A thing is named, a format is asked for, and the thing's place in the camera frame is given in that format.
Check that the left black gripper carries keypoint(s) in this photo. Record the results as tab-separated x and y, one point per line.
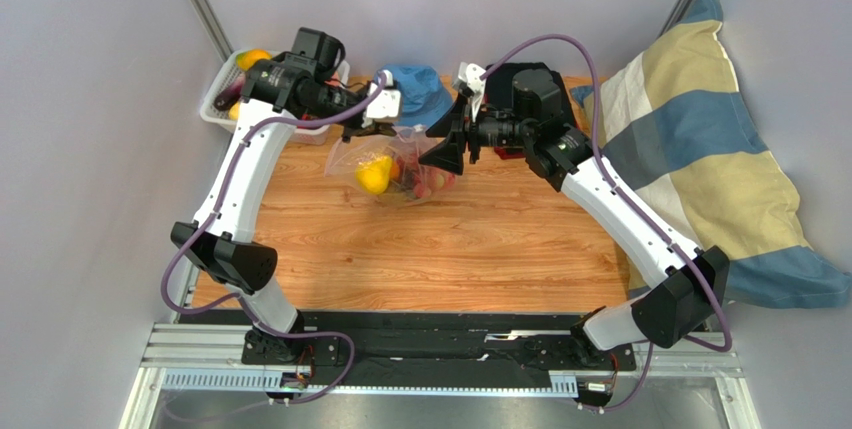
372	129

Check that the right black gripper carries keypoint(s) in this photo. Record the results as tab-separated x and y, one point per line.
471	141

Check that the clear zip top bag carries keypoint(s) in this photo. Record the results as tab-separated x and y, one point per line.
345	157

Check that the yellow pear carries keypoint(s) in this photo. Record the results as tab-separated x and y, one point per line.
373	176

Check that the red lychee bunch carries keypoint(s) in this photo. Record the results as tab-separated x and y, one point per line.
418	182

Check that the orange fruit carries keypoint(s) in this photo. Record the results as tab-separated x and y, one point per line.
395	171

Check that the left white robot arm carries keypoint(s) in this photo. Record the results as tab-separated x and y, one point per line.
288	91

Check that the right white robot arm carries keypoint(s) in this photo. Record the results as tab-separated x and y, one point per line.
686	283

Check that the blue bucket hat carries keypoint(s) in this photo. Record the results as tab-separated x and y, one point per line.
425	98

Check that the black folded cloth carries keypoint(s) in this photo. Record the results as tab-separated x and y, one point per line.
506	72

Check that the white plastic fruit basket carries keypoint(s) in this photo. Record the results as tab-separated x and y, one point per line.
227	74

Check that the yellow orange mango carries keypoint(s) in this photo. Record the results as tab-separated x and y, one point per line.
247	59

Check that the purple eggplant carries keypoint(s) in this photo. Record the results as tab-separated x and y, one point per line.
229	96

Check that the striped blue yellow pillow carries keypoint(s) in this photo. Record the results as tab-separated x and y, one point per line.
675	127

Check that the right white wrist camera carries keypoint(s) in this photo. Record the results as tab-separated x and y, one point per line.
470	82

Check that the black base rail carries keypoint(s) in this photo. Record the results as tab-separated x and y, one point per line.
411	351

